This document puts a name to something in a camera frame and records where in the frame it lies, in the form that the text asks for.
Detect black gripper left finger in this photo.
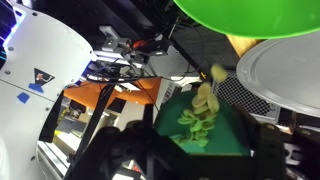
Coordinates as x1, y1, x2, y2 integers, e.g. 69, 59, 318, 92
143, 103, 155, 134

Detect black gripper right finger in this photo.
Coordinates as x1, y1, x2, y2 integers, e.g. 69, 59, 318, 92
234, 104, 264, 158

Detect dark green cup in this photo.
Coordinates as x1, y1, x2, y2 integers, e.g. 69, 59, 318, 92
153, 90, 252, 157

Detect pale bean pieces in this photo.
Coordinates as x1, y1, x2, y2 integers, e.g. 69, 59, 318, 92
168, 64, 228, 148

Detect bright green plastic bowl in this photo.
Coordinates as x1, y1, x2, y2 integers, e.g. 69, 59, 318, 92
173, 0, 320, 40

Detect gray round tray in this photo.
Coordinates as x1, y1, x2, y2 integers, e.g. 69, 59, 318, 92
235, 31, 320, 118

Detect white machine housing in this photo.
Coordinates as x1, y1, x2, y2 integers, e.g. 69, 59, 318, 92
0, 0, 98, 180

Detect aluminum bracket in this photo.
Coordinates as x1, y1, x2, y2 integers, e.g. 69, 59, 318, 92
94, 24, 169, 68

